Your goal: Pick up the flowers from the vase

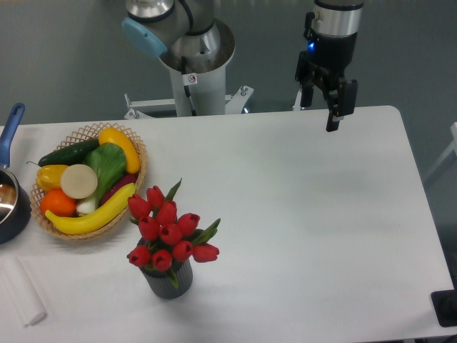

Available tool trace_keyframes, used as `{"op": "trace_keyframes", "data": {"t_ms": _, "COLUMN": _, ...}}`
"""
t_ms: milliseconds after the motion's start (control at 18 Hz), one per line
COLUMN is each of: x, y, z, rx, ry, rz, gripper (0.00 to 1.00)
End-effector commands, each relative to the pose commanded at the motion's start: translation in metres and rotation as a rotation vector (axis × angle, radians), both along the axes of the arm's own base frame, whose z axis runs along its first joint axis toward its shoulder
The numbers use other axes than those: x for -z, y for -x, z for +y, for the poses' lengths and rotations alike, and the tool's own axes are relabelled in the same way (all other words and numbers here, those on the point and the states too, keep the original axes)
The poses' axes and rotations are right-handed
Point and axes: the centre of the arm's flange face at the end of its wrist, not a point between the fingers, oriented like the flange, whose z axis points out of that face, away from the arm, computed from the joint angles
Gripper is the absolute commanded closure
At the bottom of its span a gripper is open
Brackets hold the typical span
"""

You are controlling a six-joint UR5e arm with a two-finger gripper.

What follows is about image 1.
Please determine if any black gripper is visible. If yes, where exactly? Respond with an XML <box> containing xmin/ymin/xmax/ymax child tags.
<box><xmin>295</xmin><ymin>33</ymin><xmax>358</xmax><ymax>132</ymax></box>

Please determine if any red tulip bouquet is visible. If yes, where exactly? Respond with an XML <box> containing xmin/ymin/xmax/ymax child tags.
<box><xmin>127</xmin><ymin>183</ymin><xmax>221</xmax><ymax>272</ymax></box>

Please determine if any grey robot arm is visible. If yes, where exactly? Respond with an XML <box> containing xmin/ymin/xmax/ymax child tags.
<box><xmin>121</xmin><ymin>1</ymin><xmax>363</xmax><ymax>132</ymax></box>

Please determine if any grey ribbed vase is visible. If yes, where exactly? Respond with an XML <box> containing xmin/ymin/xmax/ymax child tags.
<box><xmin>139</xmin><ymin>257</ymin><xmax>194</xmax><ymax>299</ymax></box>

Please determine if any purple eggplant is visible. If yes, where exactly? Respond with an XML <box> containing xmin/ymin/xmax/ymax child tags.
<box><xmin>99</xmin><ymin>174</ymin><xmax>137</xmax><ymax>206</ymax></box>

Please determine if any yellow squash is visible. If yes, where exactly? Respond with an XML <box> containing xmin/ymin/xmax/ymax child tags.
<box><xmin>99</xmin><ymin>127</ymin><xmax>141</xmax><ymax>174</ymax></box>

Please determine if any green bok choy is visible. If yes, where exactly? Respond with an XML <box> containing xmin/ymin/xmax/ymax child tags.
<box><xmin>76</xmin><ymin>143</ymin><xmax>126</xmax><ymax>216</ymax></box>

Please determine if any woven wicker basket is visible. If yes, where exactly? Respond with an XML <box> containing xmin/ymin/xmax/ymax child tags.
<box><xmin>30</xmin><ymin>122</ymin><xmax>148</xmax><ymax>239</ymax></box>

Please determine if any black device at table edge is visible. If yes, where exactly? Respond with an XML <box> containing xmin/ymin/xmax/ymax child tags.
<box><xmin>431</xmin><ymin>289</ymin><xmax>456</xmax><ymax>327</ymax></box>

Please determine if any green cucumber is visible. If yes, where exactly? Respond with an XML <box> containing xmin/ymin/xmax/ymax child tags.
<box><xmin>27</xmin><ymin>139</ymin><xmax>99</xmax><ymax>167</ymax></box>

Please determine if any beige round slice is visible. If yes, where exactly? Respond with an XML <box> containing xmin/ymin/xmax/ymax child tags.
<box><xmin>60</xmin><ymin>164</ymin><xmax>98</xmax><ymax>199</ymax></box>

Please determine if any yellow banana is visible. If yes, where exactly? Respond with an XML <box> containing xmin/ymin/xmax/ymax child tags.
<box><xmin>45</xmin><ymin>183</ymin><xmax>136</xmax><ymax>235</ymax></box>

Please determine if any yellow bell pepper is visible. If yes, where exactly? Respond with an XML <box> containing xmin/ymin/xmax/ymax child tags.
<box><xmin>36</xmin><ymin>164</ymin><xmax>69</xmax><ymax>192</ymax></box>

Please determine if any orange fruit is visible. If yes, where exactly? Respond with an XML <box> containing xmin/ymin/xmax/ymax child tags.
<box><xmin>40</xmin><ymin>189</ymin><xmax>76</xmax><ymax>217</ymax></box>

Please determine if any white rolled cloth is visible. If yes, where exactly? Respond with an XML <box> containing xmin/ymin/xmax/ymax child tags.
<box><xmin>1</xmin><ymin>257</ymin><xmax>47</xmax><ymax>327</ymax></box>

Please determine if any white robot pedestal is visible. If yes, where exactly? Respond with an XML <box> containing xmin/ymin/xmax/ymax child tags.
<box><xmin>124</xmin><ymin>66</ymin><xmax>254</xmax><ymax>119</ymax></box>

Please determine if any white frame at right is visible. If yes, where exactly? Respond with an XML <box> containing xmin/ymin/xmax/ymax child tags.
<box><xmin>423</xmin><ymin>122</ymin><xmax>456</xmax><ymax>188</ymax></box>

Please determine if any blue handled saucepan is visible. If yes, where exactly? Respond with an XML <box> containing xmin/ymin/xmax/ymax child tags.
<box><xmin>1</xmin><ymin>103</ymin><xmax>31</xmax><ymax>244</ymax></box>

